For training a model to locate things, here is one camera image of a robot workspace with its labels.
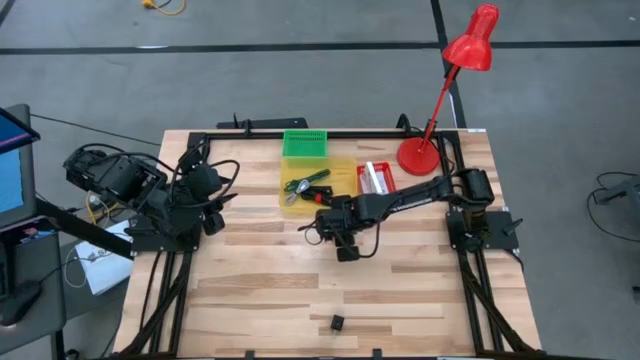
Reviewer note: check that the dark grey desk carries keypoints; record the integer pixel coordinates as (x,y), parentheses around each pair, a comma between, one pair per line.
(45,272)

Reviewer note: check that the green plastic basket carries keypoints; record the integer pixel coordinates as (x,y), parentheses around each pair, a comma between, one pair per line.
(305,140)

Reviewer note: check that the yellow plastic tray bin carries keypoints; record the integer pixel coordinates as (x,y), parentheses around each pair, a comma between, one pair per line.
(342,177)

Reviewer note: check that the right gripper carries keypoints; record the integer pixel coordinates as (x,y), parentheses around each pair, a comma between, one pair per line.
(340,220)

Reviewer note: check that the computer monitor with blue screen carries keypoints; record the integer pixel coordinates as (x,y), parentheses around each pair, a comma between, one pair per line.
(12,175)

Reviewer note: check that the black computer mouse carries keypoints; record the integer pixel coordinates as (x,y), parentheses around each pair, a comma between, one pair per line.
(20,302)

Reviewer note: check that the red desk lamp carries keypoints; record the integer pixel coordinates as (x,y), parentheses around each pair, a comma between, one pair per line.
(419,156)

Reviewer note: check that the black bar behind table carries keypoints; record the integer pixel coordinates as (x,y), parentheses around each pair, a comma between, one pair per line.
(270,123)

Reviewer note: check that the white paper sheet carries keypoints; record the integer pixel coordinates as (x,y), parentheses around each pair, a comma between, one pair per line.
(102,270)

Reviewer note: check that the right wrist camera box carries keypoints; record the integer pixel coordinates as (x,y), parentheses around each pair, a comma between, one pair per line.
(348,253)

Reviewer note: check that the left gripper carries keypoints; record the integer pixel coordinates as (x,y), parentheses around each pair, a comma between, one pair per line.
(205,182)

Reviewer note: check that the plain white carton box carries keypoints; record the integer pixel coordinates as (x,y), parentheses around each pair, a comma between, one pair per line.
(374,175)

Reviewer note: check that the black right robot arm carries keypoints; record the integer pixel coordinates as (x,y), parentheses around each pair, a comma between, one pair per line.
(410,197)

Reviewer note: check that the black USB charger cube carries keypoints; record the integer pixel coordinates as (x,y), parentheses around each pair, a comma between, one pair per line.
(338,322)

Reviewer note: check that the red plastic basket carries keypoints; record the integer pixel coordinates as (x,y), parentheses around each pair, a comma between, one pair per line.
(391,172)

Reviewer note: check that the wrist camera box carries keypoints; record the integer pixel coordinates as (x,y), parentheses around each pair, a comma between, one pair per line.
(214,224)
(348,253)

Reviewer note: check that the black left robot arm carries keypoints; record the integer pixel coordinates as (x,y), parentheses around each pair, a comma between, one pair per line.
(115,175)

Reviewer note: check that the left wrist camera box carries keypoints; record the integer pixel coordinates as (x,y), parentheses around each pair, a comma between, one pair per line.
(214,224)

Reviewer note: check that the black aluminium table frame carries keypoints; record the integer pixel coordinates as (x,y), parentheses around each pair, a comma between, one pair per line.
(375,134)

